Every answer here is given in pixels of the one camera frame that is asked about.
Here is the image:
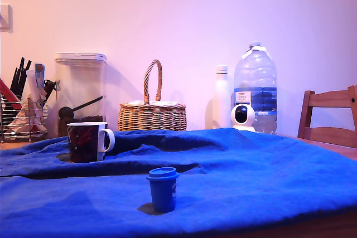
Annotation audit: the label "blue coffee capsule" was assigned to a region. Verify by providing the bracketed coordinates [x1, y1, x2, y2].
[146, 167, 180, 213]

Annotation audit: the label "white cards in basket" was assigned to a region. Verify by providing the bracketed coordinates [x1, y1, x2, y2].
[128, 100, 179, 107]

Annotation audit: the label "white insulated bottle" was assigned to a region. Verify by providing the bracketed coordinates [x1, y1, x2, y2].
[213, 65, 233, 130]

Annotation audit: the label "large clear water bottle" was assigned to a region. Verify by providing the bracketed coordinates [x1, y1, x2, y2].
[233, 41, 278, 135]

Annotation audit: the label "clear container with white lid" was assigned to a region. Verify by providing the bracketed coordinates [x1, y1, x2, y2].
[54, 52, 108, 138]

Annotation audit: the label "blue cloth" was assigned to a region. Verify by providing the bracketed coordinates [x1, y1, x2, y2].
[0, 127, 357, 235]

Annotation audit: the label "black scoop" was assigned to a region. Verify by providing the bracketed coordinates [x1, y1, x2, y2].
[58, 95, 104, 120]

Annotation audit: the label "blue and white packet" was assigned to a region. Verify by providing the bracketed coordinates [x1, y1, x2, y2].
[34, 63, 46, 90]

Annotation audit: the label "wooden chair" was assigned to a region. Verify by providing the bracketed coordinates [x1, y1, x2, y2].
[297, 85, 357, 149]

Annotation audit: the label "white crumpled paper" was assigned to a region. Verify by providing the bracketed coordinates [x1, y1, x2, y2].
[7, 69, 49, 135]

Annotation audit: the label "red spatula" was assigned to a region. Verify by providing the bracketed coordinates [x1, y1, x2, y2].
[0, 78, 22, 110]

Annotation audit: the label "wicker basket with handle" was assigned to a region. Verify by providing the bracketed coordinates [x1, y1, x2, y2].
[117, 59, 187, 132]

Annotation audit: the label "small white round camera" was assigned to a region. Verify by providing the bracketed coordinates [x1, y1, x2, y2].
[230, 104, 257, 133]

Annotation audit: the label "dark red mug white handle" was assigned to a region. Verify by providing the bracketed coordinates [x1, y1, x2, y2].
[66, 122, 116, 163]

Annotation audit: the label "dark brown handled tool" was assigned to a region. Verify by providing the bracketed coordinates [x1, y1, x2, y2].
[43, 79, 61, 103]

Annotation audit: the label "metal wire utensil rack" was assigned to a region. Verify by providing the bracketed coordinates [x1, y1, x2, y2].
[0, 93, 50, 143]

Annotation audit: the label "black utensil handle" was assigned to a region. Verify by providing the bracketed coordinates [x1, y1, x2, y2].
[16, 60, 32, 102]
[9, 57, 25, 96]

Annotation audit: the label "white wall switch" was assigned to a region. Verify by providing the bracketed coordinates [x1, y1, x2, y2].
[0, 3, 13, 33]

